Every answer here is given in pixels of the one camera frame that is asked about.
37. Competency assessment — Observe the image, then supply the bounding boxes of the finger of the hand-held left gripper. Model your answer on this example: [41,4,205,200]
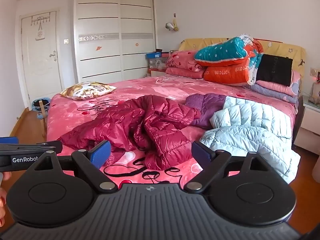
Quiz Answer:
[30,141,63,156]

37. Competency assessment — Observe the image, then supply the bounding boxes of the lavender folded blanket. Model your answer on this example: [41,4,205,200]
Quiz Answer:
[244,84,299,105]

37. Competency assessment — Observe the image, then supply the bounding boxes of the light blue down jacket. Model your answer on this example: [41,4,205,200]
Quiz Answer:
[199,96,301,183]

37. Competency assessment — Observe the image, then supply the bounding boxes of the white sliding wardrobe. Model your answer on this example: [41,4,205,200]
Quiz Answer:
[74,0,157,87]

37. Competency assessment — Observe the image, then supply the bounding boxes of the small bedside ornament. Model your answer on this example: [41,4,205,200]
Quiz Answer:
[311,72,320,102]

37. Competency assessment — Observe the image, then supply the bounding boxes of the over-door hook rack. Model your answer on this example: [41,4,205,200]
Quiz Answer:
[30,11,54,27]

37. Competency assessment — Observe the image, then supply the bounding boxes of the white nightstand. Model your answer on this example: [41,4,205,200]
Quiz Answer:
[293,95,320,155]

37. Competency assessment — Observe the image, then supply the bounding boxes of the pink heart print bed blanket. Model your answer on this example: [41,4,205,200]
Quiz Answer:
[46,76,300,188]

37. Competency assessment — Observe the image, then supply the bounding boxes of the teal dotted folded quilt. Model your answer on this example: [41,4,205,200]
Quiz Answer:
[194,33,264,67]

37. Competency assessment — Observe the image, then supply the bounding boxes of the pink heart pillows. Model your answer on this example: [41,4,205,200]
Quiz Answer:
[166,50,209,71]

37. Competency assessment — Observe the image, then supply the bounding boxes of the black cloth bag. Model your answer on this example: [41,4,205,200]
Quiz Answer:
[255,54,293,87]

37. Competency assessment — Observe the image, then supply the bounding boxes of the person's left hand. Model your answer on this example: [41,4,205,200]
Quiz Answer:
[0,172,11,227]

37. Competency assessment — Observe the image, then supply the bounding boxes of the pink folded quilt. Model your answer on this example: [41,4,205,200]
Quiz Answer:
[165,67,205,79]

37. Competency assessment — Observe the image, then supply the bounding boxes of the yellow headboard cover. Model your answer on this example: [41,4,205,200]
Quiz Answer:
[179,37,307,98]

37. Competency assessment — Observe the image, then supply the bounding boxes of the orange folded quilt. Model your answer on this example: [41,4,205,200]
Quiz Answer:
[203,64,258,87]

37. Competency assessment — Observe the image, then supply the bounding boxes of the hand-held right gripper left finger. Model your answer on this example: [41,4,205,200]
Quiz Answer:
[31,140,118,192]

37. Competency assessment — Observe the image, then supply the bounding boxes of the white hanging bag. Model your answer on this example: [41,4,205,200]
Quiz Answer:
[34,22,45,41]

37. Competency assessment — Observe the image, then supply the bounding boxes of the blue basket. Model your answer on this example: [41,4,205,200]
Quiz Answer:
[31,97,52,112]

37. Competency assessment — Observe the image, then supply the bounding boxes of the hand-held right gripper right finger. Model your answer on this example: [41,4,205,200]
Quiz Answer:
[184,141,271,192]

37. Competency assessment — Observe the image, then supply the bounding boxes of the white door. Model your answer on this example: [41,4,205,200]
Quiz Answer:
[20,10,63,105]

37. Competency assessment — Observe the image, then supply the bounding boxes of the purple down jacket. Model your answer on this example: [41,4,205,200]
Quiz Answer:
[185,93,227,130]

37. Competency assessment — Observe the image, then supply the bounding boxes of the dark red down jacket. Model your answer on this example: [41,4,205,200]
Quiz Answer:
[59,95,202,172]

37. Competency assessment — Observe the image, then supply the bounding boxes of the gold floral print cushion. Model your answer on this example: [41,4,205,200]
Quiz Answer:
[60,81,117,101]

